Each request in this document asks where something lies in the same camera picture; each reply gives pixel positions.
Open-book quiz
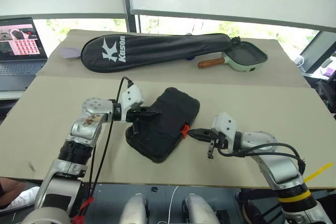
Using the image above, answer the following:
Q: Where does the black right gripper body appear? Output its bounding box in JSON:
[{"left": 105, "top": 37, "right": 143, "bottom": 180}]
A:
[{"left": 207, "top": 129, "right": 228, "bottom": 159}]

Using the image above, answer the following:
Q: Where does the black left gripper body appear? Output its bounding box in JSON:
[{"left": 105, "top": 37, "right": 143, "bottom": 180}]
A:
[{"left": 125, "top": 106, "right": 144, "bottom": 135}]

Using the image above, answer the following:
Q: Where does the black zippered pouch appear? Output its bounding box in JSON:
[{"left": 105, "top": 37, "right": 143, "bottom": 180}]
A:
[{"left": 125, "top": 87, "right": 201, "bottom": 164}]

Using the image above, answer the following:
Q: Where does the beige table cover sheet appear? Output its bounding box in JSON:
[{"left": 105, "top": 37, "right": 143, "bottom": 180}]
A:
[
  {"left": 36, "top": 28, "right": 312, "bottom": 89},
  {"left": 0, "top": 75, "right": 336, "bottom": 190}
]

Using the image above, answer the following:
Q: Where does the black Kason racket bag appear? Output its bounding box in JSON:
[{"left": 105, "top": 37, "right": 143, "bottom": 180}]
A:
[{"left": 80, "top": 33, "right": 242, "bottom": 73}]

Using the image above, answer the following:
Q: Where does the silver rounded shell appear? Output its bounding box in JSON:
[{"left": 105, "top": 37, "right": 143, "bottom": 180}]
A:
[
  {"left": 182, "top": 194, "right": 221, "bottom": 224},
  {"left": 122, "top": 193, "right": 151, "bottom": 224}
]

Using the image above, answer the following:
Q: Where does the mint green electric frying pan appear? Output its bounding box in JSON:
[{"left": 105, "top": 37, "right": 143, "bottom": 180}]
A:
[{"left": 197, "top": 41, "right": 269, "bottom": 73}]

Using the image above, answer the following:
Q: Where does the pale purple scoop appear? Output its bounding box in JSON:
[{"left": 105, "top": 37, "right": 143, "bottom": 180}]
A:
[{"left": 60, "top": 46, "right": 82, "bottom": 60}]

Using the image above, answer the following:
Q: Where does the grey window pillar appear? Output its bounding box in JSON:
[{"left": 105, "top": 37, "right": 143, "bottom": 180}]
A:
[{"left": 118, "top": 0, "right": 142, "bottom": 35}]

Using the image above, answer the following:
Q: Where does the red zip tie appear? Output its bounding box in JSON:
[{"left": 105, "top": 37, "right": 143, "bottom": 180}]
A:
[{"left": 71, "top": 196, "right": 95, "bottom": 224}]

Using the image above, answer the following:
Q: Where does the yellow zip tie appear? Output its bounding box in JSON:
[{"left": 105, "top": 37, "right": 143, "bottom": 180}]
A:
[{"left": 277, "top": 162, "right": 334, "bottom": 204}]

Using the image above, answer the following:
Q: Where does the black office chair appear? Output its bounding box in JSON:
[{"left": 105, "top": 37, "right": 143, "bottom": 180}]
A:
[{"left": 314, "top": 71, "right": 336, "bottom": 115}]

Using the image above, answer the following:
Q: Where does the grey laptop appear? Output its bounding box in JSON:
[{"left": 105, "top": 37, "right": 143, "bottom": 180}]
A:
[{"left": 0, "top": 17, "right": 49, "bottom": 92}]

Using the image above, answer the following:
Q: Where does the dark framed monitor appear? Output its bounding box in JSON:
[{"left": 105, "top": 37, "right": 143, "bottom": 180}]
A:
[{"left": 299, "top": 30, "right": 336, "bottom": 74}]

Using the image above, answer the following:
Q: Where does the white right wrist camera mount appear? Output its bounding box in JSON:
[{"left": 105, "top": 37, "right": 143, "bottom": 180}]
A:
[{"left": 211, "top": 112, "right": 237, "bottom": 149}]

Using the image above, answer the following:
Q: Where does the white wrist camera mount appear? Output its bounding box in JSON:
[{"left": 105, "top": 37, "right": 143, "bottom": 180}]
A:
[
  {"left": 211, "top": 112, "right": 237, "bottom": 149},
  {"left": 120, "top": 84, "right": 145, "bottom": 110}
]

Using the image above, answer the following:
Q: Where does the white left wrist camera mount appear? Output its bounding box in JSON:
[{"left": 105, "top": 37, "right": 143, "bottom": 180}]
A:
[{"left": 120, "top": 84, "right": 145, "bottom": 110}]

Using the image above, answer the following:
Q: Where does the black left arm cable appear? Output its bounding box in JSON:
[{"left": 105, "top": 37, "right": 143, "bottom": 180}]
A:
[{"left": 88, "top": 76, "right": 135, "bottom": 202}]

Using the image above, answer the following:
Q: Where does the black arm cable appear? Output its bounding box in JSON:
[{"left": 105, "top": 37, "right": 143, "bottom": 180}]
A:
[
  {"left": 88, "top": 76, "right": 135, "bottom": 202},
  {"left": 217, "top": 142, "right": 307, "bottom": 175}
]

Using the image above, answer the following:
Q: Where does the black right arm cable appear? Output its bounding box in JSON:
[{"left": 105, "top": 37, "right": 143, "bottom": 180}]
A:
[{"left": 217, "top": 142, "right": 307, "bottom": 175}]

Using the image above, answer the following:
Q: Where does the thin white floor cable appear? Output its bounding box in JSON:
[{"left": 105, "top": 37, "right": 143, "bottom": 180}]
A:
[{"left": 167, "top": 185, "right": 180, "bottom": 223}]

